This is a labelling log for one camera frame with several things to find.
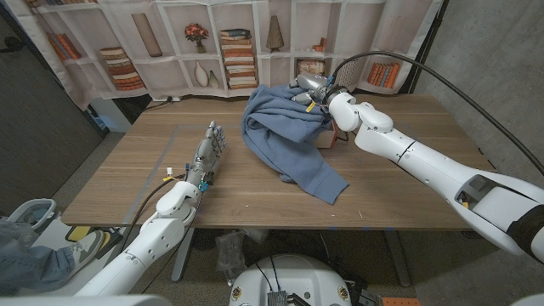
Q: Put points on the blue hoodie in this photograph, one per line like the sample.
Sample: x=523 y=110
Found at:
x=285 y=136

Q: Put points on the person's leg in jeans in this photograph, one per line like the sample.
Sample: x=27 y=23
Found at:
x=25 y=265

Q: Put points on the black drawer pull loop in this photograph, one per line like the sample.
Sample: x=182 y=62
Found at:
x=345 y=137

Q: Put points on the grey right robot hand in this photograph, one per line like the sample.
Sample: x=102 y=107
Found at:
x=312 y=85

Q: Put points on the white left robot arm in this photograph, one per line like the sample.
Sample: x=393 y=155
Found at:
x=157 y=238

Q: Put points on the grey white sneaker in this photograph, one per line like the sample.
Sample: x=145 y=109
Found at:
x=87 y=246

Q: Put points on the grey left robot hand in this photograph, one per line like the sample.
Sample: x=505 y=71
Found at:
x=208 y=155

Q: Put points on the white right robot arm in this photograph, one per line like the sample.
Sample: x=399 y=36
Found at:
x=425 y=161

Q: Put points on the orange flat object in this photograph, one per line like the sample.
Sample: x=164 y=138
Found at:
x=401 y=302

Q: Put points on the clear plastic bag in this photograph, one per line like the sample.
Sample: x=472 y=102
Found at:
x=231 y=255

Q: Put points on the grey metal table leg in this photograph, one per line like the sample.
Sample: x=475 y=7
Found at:
x=397 y=259
x=183 y=255

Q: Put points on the printed bookshelf backdrop cloth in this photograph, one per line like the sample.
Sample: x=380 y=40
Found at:
x=170 y=72

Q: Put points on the wooden drawer with red front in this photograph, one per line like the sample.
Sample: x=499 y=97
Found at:
x=328 y=138

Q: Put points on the white power strip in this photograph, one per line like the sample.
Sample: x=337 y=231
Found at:
x=163 y=99

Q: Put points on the white robot torso base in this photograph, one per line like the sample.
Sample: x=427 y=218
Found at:
x=297 y=276

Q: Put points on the white cabinet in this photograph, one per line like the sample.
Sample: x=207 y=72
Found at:
x=112 y=115

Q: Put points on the yellow black floor object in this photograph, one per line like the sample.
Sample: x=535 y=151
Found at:
x=78 y=233

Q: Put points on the dark grey perforated partition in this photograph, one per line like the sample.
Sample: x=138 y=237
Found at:
x=42 y=127

